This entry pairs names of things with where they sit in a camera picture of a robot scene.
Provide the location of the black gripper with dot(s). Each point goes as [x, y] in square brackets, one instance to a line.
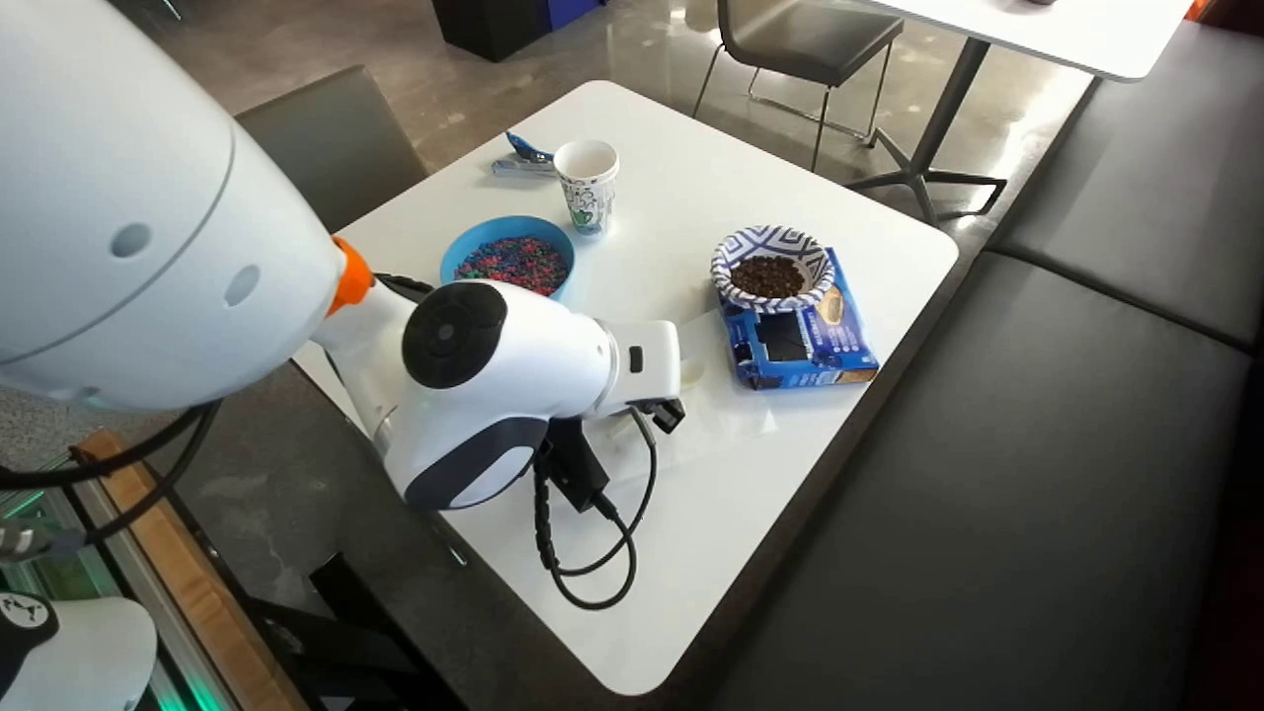
[659, 411]

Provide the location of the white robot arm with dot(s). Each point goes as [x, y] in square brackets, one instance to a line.
[154, 259]

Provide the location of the blue patterned paper bowl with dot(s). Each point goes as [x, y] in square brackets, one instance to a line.
[772, 271]

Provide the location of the blue plastic cereal bowl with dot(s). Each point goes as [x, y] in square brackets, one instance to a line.
[517, 250]

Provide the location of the patterned paper coffee cup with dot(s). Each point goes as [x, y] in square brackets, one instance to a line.
[585, 170]

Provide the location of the blue cookie package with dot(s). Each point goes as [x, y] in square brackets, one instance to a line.
[815, 343]

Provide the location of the small blue wrapper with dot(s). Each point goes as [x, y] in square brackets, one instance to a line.
[522, 149]

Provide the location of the black chair in background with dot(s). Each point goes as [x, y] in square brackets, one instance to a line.
[815, 41]

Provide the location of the black bench seat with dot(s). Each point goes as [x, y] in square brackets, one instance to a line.
[1063, 499]

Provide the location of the dark chair near table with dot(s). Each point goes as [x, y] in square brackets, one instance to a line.
[337, 145]

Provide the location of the wooden framed cart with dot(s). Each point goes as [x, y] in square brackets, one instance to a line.
[205, 648]

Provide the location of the white background table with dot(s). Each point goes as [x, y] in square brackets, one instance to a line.
[1103, 35]

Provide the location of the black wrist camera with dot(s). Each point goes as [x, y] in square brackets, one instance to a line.
[568, 463]

